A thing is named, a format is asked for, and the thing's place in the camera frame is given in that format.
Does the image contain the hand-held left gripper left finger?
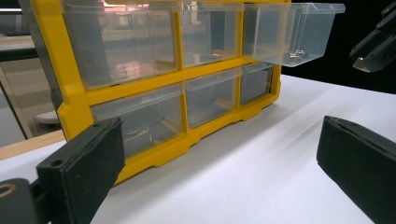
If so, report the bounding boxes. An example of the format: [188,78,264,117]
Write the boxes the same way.
[0,117,126,224]

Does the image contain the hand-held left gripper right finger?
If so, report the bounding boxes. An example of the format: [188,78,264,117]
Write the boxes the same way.
[316,115,396,224]

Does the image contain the clear plastic organizer drawer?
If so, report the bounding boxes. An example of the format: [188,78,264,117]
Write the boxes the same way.
[242,2,347,68]

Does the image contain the yellow black drawer organizer cabinet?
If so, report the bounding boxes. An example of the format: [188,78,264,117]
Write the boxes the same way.
[18,0,292,185]

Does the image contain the black curtain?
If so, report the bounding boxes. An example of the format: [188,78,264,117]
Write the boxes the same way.
[281,0,396,95]

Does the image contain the white round object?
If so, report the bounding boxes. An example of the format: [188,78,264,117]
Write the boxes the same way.
[33,109,63,126]

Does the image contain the set of clear plastic drawers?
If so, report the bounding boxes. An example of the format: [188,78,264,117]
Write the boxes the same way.
[60,0,275,158]

